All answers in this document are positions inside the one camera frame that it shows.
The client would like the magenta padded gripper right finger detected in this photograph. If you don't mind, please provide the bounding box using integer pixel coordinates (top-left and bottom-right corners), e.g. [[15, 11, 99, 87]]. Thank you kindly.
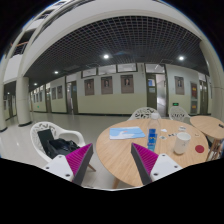
[[130, 142, 184, 186]]

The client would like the blue and white booklet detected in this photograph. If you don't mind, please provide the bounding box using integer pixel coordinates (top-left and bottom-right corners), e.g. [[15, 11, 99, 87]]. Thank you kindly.
[[109, 127, 145, 140]]

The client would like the white chair behind table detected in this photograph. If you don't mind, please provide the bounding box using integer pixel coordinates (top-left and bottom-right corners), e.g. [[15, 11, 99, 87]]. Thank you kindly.
[[130, 107, 158, 120]]

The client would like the white chair far right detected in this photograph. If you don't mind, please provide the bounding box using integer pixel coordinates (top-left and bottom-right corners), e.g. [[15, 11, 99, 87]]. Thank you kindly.
[[169, 106, 190, 123]]

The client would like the round wooden table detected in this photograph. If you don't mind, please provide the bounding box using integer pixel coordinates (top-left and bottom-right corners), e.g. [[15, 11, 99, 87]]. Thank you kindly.
[[96, 119, 208, 189], [190, 115, 224, 160]]

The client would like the clear plastic water bottle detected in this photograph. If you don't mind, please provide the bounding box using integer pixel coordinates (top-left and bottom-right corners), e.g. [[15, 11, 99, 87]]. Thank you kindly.
[[147, 113, 160, 151]]

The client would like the portrait poster far right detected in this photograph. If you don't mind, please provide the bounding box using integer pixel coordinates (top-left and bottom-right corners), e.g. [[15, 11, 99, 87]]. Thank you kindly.
[[175, 76, 185, 95]]

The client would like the portrait poster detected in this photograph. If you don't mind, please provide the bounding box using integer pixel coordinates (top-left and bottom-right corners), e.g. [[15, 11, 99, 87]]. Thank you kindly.
[[121, 75, 134, 94], [101, 76, 113, 94], [84, 79, 94, 96], [175, 76, 185, 95]]

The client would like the open doorway dark frame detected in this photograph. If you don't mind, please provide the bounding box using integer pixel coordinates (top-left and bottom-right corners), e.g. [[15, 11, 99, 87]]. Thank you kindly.
[[146, 73, 167, 117]]

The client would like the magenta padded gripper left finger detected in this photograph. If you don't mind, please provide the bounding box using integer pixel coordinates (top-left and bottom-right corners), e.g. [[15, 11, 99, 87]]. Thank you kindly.
[[42, 143, 95, 186]]

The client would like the portrait poster left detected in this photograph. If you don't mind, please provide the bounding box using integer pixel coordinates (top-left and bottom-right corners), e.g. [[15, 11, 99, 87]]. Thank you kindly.
[[84, 79, 94, 96]]

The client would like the portrait poster right of centre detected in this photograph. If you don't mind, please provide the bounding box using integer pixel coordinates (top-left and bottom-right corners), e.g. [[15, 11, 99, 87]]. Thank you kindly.
[[121, 75, 134, 94]]

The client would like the white paper cup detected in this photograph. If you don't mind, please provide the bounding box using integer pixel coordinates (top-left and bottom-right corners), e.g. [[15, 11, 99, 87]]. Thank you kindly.
[[174, 132, 191, 154]]

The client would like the black bag on chair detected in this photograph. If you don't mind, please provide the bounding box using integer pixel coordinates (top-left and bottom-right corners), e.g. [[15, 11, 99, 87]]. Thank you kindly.
[[38, 129, 79, 159]]

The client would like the white plastic chair left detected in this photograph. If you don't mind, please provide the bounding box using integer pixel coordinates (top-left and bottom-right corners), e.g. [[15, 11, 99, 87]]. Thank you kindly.
[[30, 121, 85, 162]]

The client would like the red round coaster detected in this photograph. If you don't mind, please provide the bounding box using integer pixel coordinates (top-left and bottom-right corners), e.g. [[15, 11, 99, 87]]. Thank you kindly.
[[195, 145, 204, 153]]

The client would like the white round pillar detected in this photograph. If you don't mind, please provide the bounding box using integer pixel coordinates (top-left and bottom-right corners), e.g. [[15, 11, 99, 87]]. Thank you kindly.
[[16, 77, 32, 127]]

